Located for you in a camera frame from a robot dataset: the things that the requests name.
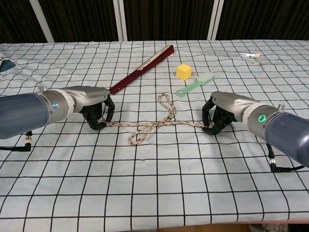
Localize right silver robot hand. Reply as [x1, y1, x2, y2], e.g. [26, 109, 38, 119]
[201, 91, 249, 135]

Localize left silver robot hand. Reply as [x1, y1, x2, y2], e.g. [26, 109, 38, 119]
[71, 86, 115, 131]

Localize beige braided rope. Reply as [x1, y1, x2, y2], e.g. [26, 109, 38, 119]
[100, 93, 214, 145]

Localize clear tube with white cap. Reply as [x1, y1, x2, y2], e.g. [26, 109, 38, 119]
[238, 52, 261, 59]

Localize dark red folded fan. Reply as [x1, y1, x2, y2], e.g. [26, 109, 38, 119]
[109, 44, 175, 95]

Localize yellow cube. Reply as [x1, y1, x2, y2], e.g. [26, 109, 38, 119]
[176, 64, 193, 80]

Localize teal triangular patch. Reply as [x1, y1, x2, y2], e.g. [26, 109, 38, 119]
[0, 60, 16, 73]

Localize checkered light blue tablecloth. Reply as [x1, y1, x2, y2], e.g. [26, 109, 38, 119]
[0, 40, 309, 229]

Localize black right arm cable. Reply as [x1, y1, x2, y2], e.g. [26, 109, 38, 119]
[267, 143, 309, 172]

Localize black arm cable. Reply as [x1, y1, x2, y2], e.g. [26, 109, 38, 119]
[0, 131, 32, 152]
[267, 143, 309, 172]

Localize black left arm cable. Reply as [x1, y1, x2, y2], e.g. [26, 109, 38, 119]
[0, 131, 32, 152]

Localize white frame post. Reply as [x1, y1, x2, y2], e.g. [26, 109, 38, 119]
[207, 0, 225, 41]
[112, 0, 128, 41]
[30, 0, 55, 44]

